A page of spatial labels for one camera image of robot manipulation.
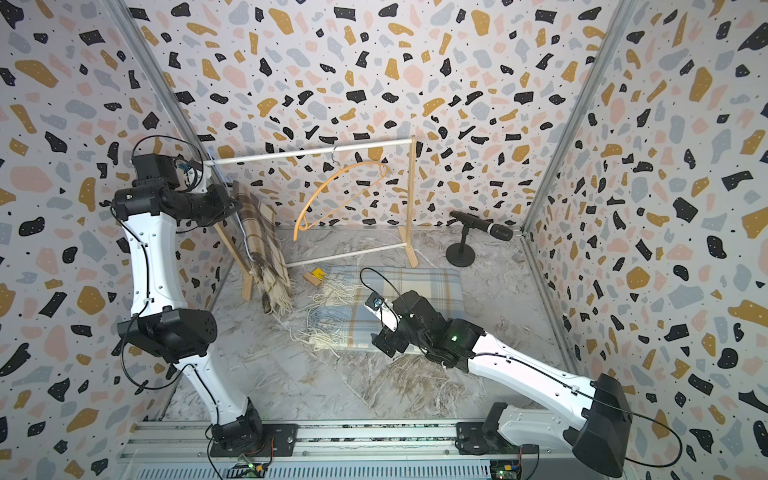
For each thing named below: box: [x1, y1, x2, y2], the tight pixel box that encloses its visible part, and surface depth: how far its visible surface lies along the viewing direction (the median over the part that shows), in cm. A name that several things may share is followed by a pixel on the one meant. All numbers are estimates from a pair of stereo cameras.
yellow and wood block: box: [303, 268, 325, 287], surface depth 108 cm
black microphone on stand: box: [446, 210, 513, 267], surface depth 104 cm
